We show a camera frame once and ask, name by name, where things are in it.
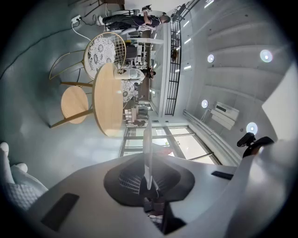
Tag white air conditioner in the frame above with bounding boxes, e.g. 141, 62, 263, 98
210, 101, 240, 130

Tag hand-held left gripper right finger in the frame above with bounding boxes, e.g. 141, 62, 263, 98
151, 154, 235, 238

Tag long black power cable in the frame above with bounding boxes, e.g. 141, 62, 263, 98
0, 24, 73, 79

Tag round wooden table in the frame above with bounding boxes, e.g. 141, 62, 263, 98
49, 62, 124, 138

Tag person's white shoe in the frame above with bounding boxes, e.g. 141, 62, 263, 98
10, 162, 29, 174
0, 141, 10, 184

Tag white flat panel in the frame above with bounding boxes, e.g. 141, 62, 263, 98
235, 66, 298, 233

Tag round floral seat cushion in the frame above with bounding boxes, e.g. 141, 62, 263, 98
87, 37, 116, 73
121, 80, 135, 103

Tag person's checked shirt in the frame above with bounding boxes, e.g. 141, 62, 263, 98
0, 172, 49, 211

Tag black metal grille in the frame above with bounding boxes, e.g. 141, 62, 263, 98
164, 4, 187, 116

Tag black ceiling camera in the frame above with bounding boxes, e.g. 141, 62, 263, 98
237, 132, 275, 159

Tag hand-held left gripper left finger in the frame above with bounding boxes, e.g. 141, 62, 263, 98
27, 154, 162, 238

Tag white jug with blue lid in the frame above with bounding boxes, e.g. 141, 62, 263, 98
113, 67, 144, 81

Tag glass window wall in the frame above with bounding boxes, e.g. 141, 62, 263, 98
120, 125, 219, 163

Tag white ceiling pipes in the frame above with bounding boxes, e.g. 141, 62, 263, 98
183, 109, 243, 163

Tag white cable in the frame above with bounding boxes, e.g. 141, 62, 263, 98
71, 22, 91, 41

